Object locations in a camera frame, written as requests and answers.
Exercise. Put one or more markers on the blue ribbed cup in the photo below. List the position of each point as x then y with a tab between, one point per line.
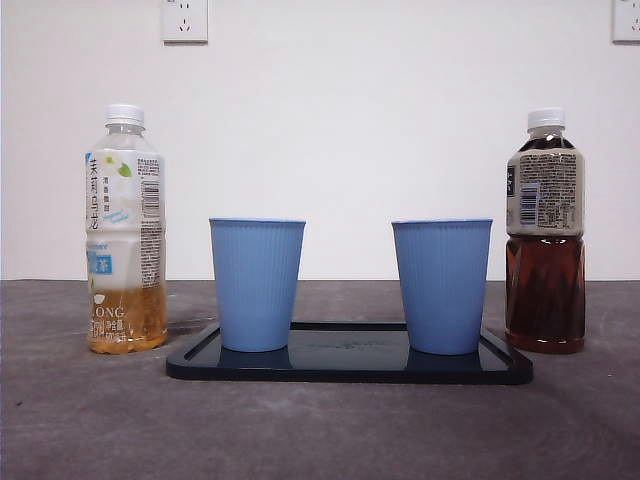
442	285
256	285

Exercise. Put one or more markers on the white wall socket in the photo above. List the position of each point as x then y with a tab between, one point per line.
627	20
184	22

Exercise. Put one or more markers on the dark tea bottle beige label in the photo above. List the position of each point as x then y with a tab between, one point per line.
545	300

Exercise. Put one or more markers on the pale tea bottle white label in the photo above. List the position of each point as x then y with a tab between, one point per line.
125	225

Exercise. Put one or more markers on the dark blue rectangular tray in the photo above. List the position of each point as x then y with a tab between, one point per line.
350	367

